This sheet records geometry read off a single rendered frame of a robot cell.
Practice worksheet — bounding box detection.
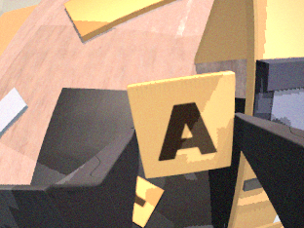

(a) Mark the pale yellow flat tile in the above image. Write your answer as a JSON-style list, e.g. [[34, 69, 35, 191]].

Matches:
[[63, 0, 178, 41]]

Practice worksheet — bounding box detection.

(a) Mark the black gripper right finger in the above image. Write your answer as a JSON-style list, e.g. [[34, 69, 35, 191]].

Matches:
[[233, 113, 304, 228]]

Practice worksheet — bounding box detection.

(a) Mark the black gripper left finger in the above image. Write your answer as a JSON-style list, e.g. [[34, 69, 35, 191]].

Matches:
[[0, 127, 139, 228]]

